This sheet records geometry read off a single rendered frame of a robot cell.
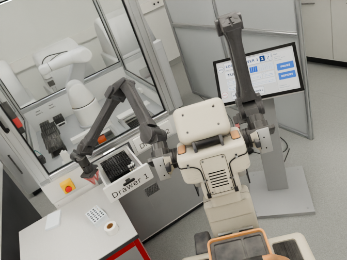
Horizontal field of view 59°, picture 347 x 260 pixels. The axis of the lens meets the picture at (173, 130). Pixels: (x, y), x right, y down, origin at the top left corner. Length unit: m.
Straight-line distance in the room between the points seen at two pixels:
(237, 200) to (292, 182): 1.33
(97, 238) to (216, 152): 0.90
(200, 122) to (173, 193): 1.33
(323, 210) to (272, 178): 0.41
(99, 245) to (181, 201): 0.98
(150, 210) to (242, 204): 1.13
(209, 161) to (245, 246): 0.35
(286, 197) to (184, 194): 0.79
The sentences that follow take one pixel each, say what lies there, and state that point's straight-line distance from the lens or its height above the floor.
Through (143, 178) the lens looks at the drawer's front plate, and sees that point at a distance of 1.85.
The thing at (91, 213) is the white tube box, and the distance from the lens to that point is 1.92.
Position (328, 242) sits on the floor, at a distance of 2.40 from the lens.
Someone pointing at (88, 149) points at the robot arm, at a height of 1.14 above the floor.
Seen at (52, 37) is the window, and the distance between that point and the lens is 1.85.
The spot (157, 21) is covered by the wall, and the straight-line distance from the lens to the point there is 5.64.
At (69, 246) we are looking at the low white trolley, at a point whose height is 0.76.
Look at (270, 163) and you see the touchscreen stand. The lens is 2.47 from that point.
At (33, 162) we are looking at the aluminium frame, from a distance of 2.02.
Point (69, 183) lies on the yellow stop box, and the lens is 2.07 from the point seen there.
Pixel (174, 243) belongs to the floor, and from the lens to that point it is 2.58.
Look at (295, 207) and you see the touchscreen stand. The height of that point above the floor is 0.03.
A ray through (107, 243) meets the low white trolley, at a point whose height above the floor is 0.76.
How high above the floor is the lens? 1.95
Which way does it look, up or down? 31 degrees down
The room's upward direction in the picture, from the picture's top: 21 degrees counter-clockwise
